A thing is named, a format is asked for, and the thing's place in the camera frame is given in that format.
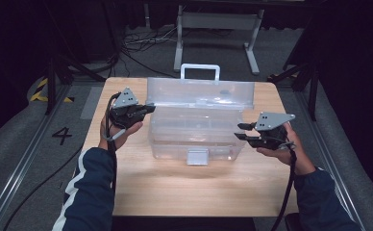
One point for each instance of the person's right hand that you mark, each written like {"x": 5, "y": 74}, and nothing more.
{"x": 295, "y": 155}

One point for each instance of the dark curtain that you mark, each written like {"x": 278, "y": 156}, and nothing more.
{"x": 8, "y": 48}
{"x": 357, "y": 64}

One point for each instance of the clear plastic storage box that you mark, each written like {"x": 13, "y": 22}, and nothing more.
{"x": 197, "y": 128}

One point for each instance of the yellow black floor tape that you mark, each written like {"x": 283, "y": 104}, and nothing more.
{"x": 38, "y": 93}

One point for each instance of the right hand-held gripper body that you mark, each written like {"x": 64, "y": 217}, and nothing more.
{"x": 272, "y": 122}

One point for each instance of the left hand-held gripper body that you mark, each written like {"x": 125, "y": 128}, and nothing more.
{"x": 125, "y": 107}

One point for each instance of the black tripod stand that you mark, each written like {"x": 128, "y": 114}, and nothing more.
{"x": 51, "y": 83}
{"x": 312, "y": 83}

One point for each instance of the white metal stand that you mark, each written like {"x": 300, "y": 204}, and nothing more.
{"x": 218, "y": 20}

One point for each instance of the aluminium floor rail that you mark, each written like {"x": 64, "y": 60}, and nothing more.
{"x": 332, "y": 166}
{"x": 21, "y": 166}

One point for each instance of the person's left hand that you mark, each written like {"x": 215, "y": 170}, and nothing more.
{"x": 119, "y": 136}

